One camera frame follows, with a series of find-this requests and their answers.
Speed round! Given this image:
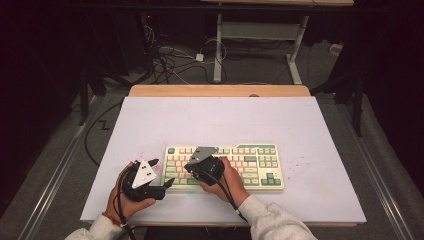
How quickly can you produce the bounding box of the white table cover board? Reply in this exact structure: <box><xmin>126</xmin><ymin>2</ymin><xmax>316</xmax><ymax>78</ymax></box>
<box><xmin>79</xmin><ymin>96</ymin><xmax>367</xmax><ymax>224</ymax></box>

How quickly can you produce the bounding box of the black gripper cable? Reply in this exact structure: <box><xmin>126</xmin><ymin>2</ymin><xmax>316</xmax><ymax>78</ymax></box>
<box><xmin>114</xmin><ymin>166</ymin><xmax>138</xmax><ymax>240</ymax></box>
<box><xmin>206</xmin><ymin>169</ymin><xmax>249</xmax><ymax>224</ymax></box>

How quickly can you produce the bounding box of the cream green pink keyboard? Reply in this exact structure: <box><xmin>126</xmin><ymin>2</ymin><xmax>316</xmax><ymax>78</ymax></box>
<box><xmin>160</xmin><ymin>143</ymin><xmax>285</xmax><ymax>194</ymax></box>

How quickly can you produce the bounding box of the orange bracelet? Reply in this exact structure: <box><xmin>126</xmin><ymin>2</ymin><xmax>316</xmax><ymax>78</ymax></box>
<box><xmin>101</xmin><ymin>211</ymin><xmax>123</xmax><ymax>228</ymax></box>

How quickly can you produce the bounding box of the tangle of floor cables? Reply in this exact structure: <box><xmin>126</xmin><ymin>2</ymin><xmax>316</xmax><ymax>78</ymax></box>
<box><xmin>143</xmin><ymin>26</ymin><xmax>228</xmax><ymax>85</ymax></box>

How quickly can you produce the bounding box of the black stand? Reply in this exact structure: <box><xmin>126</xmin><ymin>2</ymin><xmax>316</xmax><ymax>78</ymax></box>
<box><xmin>77</xmin><ymin>64</ymin><xmax>101</xmax><ymax>127</ymax></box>
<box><xmin>311</xmin><ymin>66</ymin><xmax>365</xmax><ymax>138</ymax></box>

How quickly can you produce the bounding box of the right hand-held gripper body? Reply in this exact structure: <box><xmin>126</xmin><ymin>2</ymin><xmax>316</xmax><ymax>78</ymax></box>
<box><xmin>184</xmin><ymin>145</ymin><xmax>226</xmax><ymax>187</ymax></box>

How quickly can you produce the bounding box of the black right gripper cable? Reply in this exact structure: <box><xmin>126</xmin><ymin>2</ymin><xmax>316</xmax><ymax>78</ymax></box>
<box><xmin>206</xmin><ymin>169</ymin><xmax>249</xmax><ymax>224</ymax></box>

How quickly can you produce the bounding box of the black floor cable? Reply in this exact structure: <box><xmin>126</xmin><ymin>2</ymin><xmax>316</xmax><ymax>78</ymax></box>
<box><xmin>83</xmin><ymin>101</ymin><xmax>123</xmax><ymax>168</ymax></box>

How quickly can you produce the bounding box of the white metal desk frame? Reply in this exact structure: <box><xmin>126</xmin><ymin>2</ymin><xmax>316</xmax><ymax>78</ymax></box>
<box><xmin>213</xmin><ymin>13</ymin><xmax>309</xmax><ymax>85</ymax></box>

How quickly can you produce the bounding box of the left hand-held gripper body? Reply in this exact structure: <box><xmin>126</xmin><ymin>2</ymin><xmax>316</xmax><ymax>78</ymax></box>
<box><xmin>121</xmin><ymin>160</ymin><xmax>167</xmax><ymax>203</ymax></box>

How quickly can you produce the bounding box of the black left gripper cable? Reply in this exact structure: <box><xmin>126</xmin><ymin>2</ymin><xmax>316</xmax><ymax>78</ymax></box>
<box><xmin>114</xmin><ymin>166</ymin><xmax>138</xmax><ymax>240</ymax></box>

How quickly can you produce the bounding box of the person's right hand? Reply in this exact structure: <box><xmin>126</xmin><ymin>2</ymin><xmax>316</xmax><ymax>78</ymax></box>
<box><xmin>199</xmin><ymin>156</ymin><xmax>251</xmax><ymax>208</ymax></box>

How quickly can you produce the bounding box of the metal floor rail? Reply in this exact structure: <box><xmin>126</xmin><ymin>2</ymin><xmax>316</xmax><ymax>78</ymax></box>
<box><xmin>333</xmin><ymin>99</ymin><xmax>416</xmax><ymax>240</ymax></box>
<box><xmin>18</xmin><ymin>96</ymin><xmax>101</xmax><ymax>240</ymax></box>

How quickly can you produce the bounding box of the person's left hand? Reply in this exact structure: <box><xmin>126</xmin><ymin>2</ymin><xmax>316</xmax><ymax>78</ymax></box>
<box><xmin>106</xmin><ymin>161</ymin><xmax>157</xmax><ymax>224</ymax></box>

